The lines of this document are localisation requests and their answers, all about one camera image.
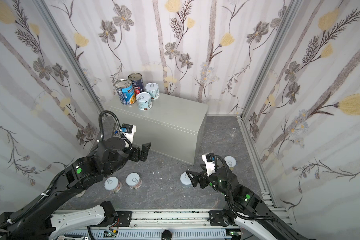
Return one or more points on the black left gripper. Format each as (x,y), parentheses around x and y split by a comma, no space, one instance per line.
(138,153)

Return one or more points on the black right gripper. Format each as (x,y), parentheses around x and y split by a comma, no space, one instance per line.
(200,180)

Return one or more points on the red label can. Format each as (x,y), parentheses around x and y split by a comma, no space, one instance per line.
(134,181)

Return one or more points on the teal label can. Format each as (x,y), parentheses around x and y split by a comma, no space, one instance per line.
(144,101)

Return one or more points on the green label can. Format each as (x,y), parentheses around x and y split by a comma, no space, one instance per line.
(153,90)

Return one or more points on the blue label tall can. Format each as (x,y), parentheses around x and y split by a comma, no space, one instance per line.
(126,91)

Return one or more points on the dark chopped tomatoes can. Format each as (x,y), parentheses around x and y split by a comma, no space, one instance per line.
(137,82)

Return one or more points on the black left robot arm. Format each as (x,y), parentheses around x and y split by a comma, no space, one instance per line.
(34,221)

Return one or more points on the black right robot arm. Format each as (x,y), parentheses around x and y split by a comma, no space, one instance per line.
(243,207)

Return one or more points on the yellow label can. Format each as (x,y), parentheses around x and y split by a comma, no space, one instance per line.
(231,162)

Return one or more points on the grey metal cabinet box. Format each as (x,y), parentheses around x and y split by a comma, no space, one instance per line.
(174,126)

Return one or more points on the pink label can front-left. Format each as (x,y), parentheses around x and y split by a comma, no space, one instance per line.
(113,184)

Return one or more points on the clear plastic measuring cup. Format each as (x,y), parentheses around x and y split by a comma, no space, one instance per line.
(234,132)

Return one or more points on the white pill bottle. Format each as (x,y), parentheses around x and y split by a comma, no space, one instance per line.
(80,194)

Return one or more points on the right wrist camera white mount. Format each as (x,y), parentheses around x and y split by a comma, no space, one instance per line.
(210,163)

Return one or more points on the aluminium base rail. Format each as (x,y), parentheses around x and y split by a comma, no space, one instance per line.
(157,225)

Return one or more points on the aluminium corner frame left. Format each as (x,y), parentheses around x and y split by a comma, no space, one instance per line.
(68,52)

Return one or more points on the aluminium corner frame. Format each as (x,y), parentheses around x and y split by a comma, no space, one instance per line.
(68,52)
(286,23)

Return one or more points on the aluminium corner frame right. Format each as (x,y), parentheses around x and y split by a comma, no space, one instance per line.
(286,23)

